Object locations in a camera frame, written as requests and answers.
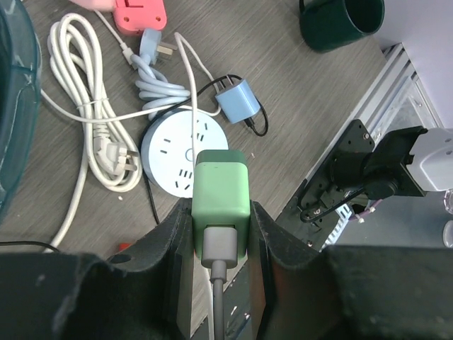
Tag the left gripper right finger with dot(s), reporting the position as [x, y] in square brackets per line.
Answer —
[344, 292]

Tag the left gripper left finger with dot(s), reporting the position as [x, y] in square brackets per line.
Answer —
[142, 292]

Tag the red cube plug adapter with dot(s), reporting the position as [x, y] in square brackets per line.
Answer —
[123, 246]

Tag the green plug with white cable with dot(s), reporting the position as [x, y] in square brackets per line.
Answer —
[220, 202]

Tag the blue round socket hub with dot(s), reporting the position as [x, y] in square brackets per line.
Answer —
[167, 151]

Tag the blue cube usb charger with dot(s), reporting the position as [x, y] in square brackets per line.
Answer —
[237, 100]

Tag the pink plug adapter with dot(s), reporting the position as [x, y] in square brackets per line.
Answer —
[132, 17]

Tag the pink power strip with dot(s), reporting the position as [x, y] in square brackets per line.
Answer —
[96, 5]

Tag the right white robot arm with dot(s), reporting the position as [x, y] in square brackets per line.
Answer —
[407, 162]

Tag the teal plastic tray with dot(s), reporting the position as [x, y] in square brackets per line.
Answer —
[21, 66]

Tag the dark green mug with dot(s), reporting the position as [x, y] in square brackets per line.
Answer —
[328, 25]

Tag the white slotted cable duct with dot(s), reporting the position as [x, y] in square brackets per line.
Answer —
[344, 214]

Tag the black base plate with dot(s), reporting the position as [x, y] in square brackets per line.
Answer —
[304, 215]

